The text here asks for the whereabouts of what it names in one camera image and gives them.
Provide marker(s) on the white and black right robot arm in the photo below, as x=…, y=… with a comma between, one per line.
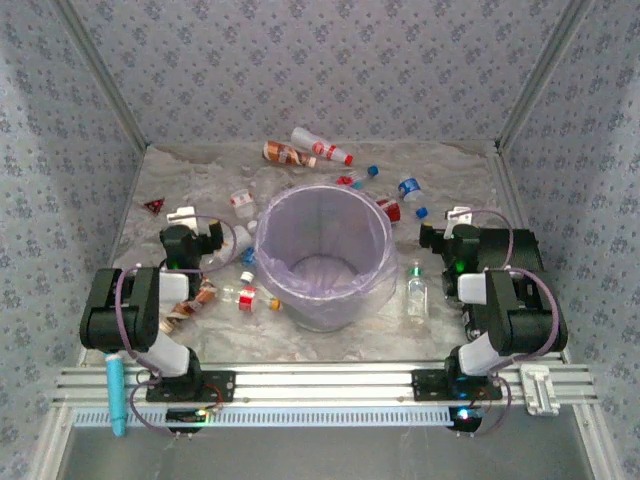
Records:
x=525, y=320

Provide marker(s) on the clear ribbed plastic bottle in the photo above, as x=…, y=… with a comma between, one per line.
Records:
x=244, y=240

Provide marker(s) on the brown coffee bottle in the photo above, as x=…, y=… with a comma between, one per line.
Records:
x=282, y=152
x=202, y=295

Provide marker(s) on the small blue label bottle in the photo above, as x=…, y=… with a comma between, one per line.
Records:
x=248, y=256

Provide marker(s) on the purple plastic bin liner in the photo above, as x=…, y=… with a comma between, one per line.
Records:
x=375, y=280

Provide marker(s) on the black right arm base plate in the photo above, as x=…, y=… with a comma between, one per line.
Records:
x=427, y=385

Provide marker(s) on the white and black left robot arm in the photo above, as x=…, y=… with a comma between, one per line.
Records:
x=145, y=300

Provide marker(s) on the aluminium mounting rail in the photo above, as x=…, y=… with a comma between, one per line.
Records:
x=325, y=385

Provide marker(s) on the grey metal panel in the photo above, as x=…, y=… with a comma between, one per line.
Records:
x=325, y=455

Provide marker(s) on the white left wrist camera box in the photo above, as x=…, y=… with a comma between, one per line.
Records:
x=180, y=215

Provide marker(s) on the red label bottle orange cap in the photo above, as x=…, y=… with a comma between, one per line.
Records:
x=247, y=299

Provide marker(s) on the clear bottle red white label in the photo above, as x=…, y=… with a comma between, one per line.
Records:
x=242, y=201

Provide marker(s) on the left controller board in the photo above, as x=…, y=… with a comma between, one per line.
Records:
x=185, y=415

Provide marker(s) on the teal plastic tube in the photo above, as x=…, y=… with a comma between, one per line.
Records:
x=116, y=390

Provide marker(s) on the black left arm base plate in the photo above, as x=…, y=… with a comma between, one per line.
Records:
x=222, y=387

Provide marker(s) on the clear bottle with green cap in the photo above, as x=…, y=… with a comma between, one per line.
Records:
x=416, y=295

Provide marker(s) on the red triangle sticker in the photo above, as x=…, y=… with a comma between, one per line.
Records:
x=155, y=206

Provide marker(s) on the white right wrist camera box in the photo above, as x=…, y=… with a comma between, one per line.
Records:
x=460, y=216

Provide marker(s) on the controller board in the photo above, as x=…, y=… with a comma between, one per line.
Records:
x=465, y=420
x=185, y=415

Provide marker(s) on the clear bottle blue white label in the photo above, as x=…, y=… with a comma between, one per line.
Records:
x=410, y=187

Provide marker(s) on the aluminium corner post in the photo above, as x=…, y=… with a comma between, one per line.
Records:
x=106, y=75
x=542, y=75

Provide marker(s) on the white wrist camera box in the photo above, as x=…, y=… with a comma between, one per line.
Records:
x=460, y=216
x=180, y=215

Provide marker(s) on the clear bottle with red label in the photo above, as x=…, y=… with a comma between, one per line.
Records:
x=390, y=210

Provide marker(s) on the black hard case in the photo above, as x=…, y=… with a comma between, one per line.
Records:
x=520, y=250

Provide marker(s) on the white bottle with red cap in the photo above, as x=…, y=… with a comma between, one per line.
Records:
x=312, y=142

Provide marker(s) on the right controller board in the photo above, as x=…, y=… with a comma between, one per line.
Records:
x=465, y=420

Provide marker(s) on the white rail bracket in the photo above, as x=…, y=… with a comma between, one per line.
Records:
x=540, y=395

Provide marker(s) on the small red label bottle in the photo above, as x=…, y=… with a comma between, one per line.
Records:
x=343, y=180

